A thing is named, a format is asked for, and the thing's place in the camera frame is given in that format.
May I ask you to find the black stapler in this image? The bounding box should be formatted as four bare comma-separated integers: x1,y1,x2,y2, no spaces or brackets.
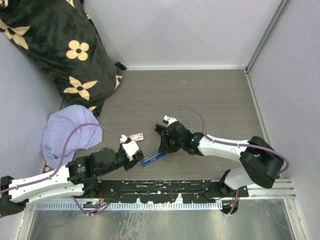
154,124,168,136

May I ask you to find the blue stapler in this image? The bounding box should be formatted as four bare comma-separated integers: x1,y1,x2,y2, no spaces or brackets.
139,151,167,167

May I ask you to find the white red staple box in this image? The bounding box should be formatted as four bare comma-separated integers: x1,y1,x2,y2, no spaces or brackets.
129,133,144,142

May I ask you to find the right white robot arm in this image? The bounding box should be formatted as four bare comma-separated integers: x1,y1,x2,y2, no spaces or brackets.
154,118,285,197

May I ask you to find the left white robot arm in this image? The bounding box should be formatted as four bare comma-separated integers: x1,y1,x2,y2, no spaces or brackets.
0,144,144,217

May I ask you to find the lavender crumpled cloth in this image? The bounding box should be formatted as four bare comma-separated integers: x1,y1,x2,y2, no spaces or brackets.
41,105,103,169

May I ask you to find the black floral plush blanket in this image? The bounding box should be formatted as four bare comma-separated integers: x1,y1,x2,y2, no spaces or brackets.
0,0,126,117

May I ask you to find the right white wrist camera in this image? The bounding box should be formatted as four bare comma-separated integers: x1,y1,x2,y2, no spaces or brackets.
162,115,178,127

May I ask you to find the black mounting base plate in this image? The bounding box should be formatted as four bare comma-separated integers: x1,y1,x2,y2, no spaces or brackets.
74,179,250,204

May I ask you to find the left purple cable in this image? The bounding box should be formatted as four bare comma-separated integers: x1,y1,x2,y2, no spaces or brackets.
0,122,128,217

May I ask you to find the purple cable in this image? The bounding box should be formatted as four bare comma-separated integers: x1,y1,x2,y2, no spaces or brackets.
0,122,128,217
164,104,291,216

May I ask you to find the white slotted cable duct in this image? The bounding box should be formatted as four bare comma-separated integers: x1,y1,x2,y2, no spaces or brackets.
35,200,223,211

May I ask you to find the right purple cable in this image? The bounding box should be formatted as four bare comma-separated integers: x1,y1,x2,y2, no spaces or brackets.
164,104,291,216

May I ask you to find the aluminium slotted rail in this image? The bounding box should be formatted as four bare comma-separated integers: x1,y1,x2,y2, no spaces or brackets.
24,178,298,201

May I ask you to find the aluminium corner frame post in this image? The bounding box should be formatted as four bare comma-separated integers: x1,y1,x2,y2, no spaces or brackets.
243,0,293,73

